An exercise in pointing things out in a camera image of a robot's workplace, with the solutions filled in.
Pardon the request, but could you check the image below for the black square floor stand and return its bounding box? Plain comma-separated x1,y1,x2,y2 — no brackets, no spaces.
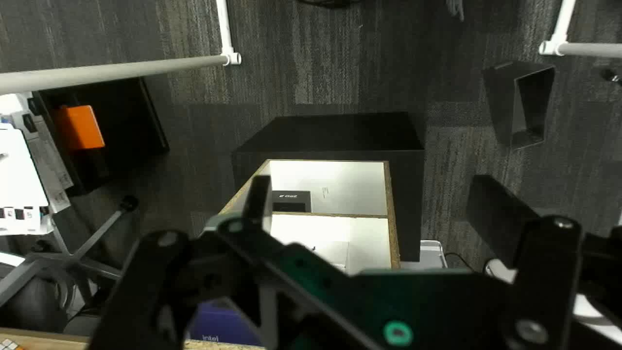
32,78,168,194

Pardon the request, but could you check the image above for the black open rectangular box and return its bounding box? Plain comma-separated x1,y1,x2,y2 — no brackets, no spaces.
481,60,555,148

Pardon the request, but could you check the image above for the white equipment box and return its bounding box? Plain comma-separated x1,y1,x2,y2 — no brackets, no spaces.
0,93,69,235

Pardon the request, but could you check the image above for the white pipe frame left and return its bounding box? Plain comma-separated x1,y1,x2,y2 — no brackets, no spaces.
0,0,242,97

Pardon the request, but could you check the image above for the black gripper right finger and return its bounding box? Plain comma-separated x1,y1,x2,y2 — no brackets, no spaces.
499,216,582,350

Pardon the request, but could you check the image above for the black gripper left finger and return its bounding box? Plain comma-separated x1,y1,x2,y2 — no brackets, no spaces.
87,231,188,350

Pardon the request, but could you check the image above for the orange box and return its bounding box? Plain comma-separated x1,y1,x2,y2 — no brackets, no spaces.
56,105,104,151

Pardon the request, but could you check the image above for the white pipe frame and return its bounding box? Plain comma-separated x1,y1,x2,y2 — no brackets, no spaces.
0,0,242,97
538,0,622,62

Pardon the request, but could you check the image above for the blue storage bin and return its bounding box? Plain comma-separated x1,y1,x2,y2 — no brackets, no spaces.
186,299,262,346

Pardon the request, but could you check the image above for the white pipe frame right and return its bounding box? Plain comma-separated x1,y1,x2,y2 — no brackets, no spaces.
538,0,622,62

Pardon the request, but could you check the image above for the white particle-board shelf unit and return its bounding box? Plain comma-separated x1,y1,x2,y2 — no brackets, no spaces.
207,113,423,272

